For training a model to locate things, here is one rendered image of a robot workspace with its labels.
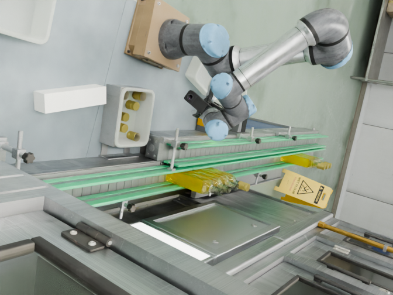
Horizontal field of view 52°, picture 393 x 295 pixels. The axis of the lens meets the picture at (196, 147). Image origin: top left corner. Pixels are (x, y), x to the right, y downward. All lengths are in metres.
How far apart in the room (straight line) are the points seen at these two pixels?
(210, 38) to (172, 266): 1.09
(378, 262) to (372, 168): 5.69
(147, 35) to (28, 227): 1.08
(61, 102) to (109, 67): 0.27
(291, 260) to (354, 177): 6.03
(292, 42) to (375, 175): 6.17
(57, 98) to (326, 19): 0.87
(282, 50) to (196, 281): 0.99
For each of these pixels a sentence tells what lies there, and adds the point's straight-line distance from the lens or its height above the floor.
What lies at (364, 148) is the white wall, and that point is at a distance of 7.41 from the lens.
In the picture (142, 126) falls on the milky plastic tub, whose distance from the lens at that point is 1.62.
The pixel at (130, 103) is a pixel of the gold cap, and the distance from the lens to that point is 1.57.
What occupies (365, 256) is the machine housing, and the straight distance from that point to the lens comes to 1.77.
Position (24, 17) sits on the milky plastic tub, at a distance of 1.34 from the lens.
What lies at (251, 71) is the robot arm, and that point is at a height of 1.26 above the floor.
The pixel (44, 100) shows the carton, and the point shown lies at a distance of 1.32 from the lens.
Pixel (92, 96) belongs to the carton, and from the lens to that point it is 1.43.
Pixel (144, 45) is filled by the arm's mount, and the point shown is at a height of 0.85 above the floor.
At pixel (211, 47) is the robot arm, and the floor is 1.07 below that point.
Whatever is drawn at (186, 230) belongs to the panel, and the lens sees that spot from 1.48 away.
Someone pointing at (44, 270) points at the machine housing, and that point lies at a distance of 0.47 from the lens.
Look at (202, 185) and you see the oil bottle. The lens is 1.58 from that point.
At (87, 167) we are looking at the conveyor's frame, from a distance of 1.40.
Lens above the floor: 1.91
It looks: 35 degrees down
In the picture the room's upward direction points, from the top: 107 degrees clockwise
